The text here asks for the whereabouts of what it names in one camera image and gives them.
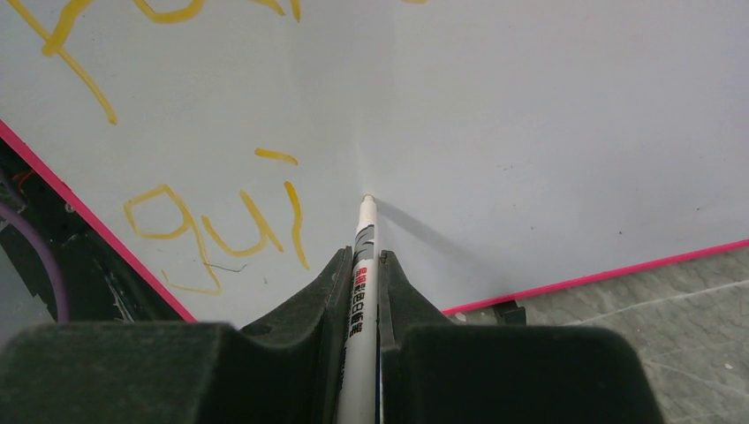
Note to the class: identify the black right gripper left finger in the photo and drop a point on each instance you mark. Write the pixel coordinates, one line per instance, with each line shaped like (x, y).
(282, 368)

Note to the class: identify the red-framed whiteboard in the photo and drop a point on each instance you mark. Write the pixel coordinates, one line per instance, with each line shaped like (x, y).
(224, 147)

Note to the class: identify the yellow whiteboard marker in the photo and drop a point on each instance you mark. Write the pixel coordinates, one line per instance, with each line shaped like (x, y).
(357, 401)

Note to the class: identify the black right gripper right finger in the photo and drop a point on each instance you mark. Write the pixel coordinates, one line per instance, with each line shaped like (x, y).
(437, 371)

